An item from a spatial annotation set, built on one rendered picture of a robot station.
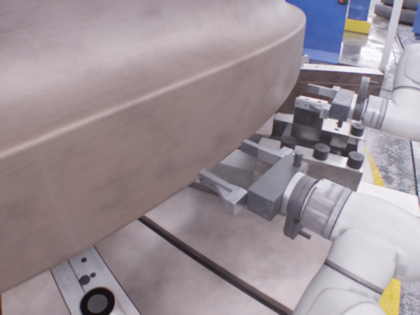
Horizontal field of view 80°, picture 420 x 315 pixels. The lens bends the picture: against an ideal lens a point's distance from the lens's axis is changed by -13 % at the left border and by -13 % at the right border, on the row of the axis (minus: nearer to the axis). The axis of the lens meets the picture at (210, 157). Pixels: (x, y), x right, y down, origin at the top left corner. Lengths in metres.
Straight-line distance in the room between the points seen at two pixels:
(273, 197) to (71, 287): 0.56
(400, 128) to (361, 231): 0.46
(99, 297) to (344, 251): 0.47
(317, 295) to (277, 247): 0.85
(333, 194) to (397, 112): 0.44
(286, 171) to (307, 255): 0.80
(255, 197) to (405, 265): 0.25
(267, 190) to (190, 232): 0.88
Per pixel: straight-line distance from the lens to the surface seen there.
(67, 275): 0.82
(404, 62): 0.94
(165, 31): 0.69
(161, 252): 1.26
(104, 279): 0.78
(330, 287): 0.44
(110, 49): 0.60
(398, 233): 0.45
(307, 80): 2.24
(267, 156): 0.59
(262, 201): 0.47
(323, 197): 0.46
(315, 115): 1.19
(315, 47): 5.27
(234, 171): 1.43
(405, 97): 0.87
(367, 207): 0.45
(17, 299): 1.36
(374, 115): 0.85
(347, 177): 1.18
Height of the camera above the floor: 1.32
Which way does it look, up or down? 35 degrees down
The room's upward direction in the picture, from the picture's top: 1 degrees counter-clockwise
